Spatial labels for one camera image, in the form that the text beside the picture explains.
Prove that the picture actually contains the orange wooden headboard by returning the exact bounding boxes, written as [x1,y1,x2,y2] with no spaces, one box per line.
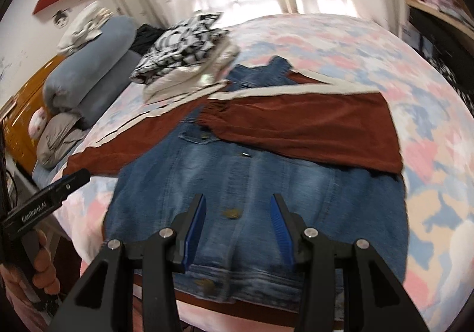
[0,53,60,176]

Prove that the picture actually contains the pastel patchwork bed blanket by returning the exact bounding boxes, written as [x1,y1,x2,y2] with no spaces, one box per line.
[31,13,474,330]

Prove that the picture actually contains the cream folded garment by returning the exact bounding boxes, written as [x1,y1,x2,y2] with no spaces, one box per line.
[142,42,241,106]

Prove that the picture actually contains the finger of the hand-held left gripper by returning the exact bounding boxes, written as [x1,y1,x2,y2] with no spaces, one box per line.
[44,168,92,207]

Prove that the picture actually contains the rust red pants cream stripe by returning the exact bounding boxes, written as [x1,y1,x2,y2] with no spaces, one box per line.
[65,71,405,176]

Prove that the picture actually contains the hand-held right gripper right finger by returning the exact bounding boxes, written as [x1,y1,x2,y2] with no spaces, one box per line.
[270,193,432,332]

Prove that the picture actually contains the person's left hand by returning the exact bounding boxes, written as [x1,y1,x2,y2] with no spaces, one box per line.
[0,230,63,318]

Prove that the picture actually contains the blue denim jacket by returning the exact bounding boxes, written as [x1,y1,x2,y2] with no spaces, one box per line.
[102,56,410,306]

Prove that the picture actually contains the grey pillow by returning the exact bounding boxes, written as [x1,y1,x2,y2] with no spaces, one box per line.
[36,113,89,170]

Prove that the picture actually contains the black white-dotted cloth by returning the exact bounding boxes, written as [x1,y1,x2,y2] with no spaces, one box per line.
[426,53,474,112]

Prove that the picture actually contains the pink floral pillow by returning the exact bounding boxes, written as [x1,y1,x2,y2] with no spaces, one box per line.
[29,107,49,141]

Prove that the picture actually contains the white crumpled cloth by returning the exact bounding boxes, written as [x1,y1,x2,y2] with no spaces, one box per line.
[57,1,114,55]

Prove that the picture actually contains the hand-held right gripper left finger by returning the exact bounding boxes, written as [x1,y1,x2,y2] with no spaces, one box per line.
[48,193,208,332]

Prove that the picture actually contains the black and white patterned garment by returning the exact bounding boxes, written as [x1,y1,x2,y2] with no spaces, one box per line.
[129,12,231,86]

